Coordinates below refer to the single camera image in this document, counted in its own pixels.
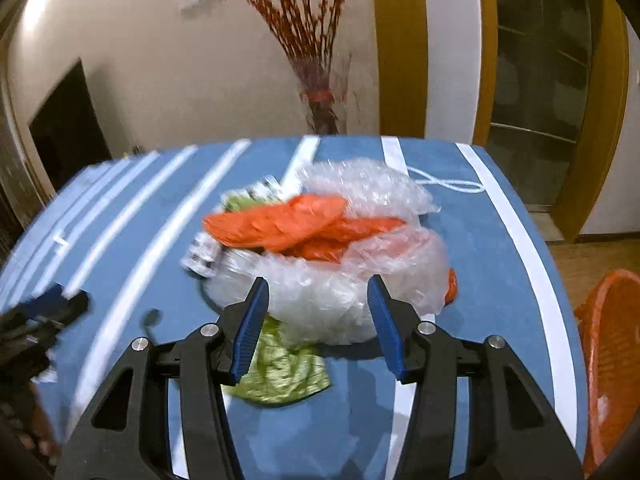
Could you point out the white translucent plastic bag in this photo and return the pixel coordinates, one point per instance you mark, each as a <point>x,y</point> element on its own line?
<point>327,302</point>

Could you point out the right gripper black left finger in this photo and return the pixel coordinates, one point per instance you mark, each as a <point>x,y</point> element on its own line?
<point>124,434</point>

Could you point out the small orange plastic bag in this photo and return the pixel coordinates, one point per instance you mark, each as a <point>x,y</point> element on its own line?
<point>309,226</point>

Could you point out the blue white striped tablecloth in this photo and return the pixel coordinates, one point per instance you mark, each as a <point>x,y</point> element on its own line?
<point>119,230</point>

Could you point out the wooden framed glass door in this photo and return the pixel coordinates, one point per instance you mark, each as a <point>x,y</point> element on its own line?
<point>558,73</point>

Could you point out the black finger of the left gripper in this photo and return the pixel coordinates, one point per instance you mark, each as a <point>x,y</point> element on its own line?
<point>30,329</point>

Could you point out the orange plastic trash basket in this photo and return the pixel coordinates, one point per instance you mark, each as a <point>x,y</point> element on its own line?
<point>608,324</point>

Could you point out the clear bubble plastic bag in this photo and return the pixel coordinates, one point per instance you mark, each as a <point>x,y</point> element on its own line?
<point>370,188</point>

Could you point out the green plastic bag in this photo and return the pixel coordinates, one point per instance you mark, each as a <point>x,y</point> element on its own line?
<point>279,375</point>

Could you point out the black television screen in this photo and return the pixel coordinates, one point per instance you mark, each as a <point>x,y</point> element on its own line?
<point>65,129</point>

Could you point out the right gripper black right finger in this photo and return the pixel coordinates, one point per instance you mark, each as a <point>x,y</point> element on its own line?
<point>513,430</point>

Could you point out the glass vase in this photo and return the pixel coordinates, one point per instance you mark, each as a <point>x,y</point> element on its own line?
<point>324,90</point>

